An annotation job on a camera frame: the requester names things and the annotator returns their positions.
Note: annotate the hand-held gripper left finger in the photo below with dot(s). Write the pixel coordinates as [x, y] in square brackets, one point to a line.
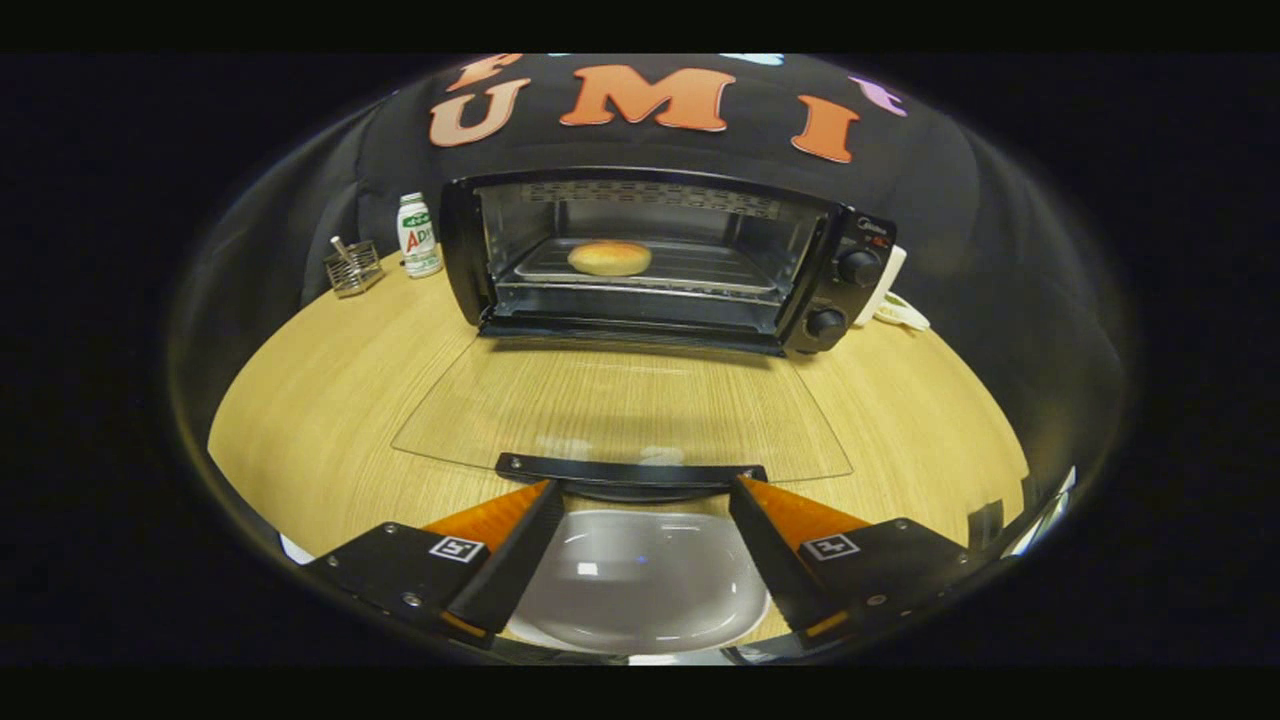
[515, 565]

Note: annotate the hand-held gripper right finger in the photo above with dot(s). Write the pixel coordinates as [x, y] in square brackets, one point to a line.
[775, 565]

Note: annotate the black toaster oven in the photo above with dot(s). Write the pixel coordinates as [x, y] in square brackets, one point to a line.
[860, 300]

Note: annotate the white bread toaster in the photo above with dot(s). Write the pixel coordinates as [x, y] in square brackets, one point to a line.
[888, 275]

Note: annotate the white ceramic plate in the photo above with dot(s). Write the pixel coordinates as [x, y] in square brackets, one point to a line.
[640, 590]

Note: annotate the small white dish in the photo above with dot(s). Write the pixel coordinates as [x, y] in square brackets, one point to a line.
[903, 315]

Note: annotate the white bottle green label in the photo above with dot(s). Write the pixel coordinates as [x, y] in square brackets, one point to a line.
[418, 240]

